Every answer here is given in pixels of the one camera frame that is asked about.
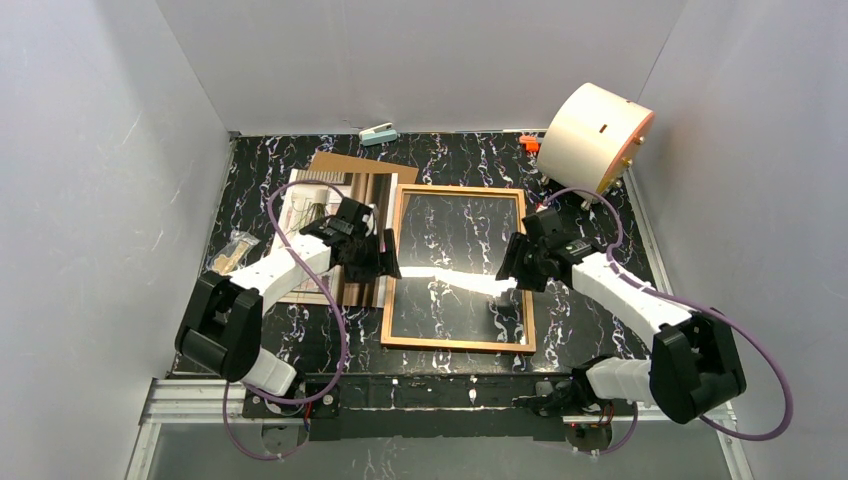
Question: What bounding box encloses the wooden picture frame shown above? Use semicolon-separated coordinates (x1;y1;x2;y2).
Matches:
379;184;538;356

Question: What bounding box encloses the printed photo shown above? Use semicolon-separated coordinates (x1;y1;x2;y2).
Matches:
271;169;398;308

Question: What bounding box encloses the brown backing board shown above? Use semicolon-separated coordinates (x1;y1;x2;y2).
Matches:
308;152;419;184

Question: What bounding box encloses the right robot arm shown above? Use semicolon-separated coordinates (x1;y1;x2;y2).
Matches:
496;210;747;424

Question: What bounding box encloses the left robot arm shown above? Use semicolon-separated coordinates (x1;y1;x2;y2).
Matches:
174;197;401;406

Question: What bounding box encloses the orange clip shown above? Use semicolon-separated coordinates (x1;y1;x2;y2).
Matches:
519;135;542;153

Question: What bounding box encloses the teal white small device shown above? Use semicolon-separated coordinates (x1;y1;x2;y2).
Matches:
358;122;399;147

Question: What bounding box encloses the small plastic bag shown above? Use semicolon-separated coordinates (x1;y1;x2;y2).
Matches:
207;230;258;275

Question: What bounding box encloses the white orange cylinder box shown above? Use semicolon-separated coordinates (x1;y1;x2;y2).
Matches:
536;82;655;204

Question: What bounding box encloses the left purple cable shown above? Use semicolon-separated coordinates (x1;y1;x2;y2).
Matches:
221;178;351;464

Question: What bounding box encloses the purple cable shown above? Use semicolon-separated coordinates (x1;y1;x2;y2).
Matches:
221;178;351;464
543;187;796;458

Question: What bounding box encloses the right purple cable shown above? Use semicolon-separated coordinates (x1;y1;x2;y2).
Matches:
543;187;796;458

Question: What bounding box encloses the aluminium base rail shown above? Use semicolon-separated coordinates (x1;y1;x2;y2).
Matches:
126;379;752;479

